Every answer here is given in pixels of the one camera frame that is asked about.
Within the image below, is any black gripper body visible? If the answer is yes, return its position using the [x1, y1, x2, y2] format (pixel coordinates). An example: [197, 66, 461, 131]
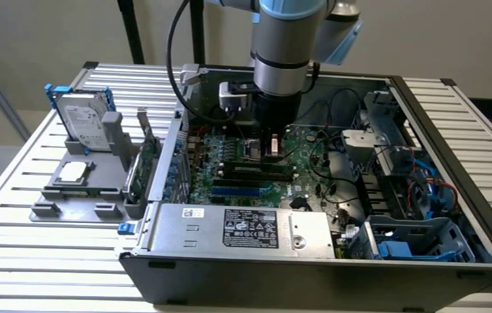
[251, 91, 302, 132]

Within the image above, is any black RAM slot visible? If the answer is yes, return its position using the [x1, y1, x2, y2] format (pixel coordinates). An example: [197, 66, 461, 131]
[220, 169, 294, 183]

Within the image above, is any black expansion slot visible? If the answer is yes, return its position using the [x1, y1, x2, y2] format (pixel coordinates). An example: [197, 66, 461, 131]
[212, 177, 292, 190]

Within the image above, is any blue expansion slot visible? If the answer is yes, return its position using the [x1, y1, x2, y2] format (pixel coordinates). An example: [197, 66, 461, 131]
[211, 185, 272, 198]

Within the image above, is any CPU socket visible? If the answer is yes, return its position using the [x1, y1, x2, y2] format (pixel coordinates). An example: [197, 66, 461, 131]
[236, 138, 266, 160]

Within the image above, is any green motherboard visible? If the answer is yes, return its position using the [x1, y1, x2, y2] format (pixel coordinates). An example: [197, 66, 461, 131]
[183, 123, 340, 213]

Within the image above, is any open black PC case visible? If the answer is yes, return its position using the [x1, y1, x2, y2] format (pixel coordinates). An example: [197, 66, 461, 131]
[117, 63, 492, 306]

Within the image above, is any grey metal disk bay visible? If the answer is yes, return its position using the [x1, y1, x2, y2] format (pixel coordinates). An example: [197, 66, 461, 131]
[339, 90, 429, 183]

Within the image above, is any grey power supply unit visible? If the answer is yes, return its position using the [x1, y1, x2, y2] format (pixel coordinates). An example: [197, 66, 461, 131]
[140, 202, 336, 260]

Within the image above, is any green graphics card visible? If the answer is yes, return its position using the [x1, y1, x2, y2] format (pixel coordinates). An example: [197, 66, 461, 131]
[123, 106, 161, 205]

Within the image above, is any blue plastic drive cage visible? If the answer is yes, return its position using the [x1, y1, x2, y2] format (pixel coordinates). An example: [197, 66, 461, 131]
[348, 213, 477, 261]

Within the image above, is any black tripod pole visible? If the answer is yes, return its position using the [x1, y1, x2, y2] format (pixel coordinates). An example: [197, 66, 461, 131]
[116, 0, 145, 65]

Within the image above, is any grey parts rack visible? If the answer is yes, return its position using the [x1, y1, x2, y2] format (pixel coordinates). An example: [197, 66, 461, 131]
[28, 112, 161, 226]

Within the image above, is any CPU with white cover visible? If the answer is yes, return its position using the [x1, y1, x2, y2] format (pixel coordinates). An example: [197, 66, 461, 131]
[56, 161, 88, 182]

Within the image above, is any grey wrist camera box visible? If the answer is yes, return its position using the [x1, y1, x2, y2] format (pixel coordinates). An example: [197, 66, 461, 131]
[216, 81, 258, 113]

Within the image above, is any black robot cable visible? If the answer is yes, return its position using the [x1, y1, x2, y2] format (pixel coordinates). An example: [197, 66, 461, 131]
[165, 0, 234, 124]

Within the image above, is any red wire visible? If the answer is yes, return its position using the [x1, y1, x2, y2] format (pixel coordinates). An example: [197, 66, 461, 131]
[406, 177, 459, 216]

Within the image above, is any hard disk in blue bracket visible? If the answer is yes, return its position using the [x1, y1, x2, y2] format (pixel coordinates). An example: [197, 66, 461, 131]
[44, 83, 117, 153]

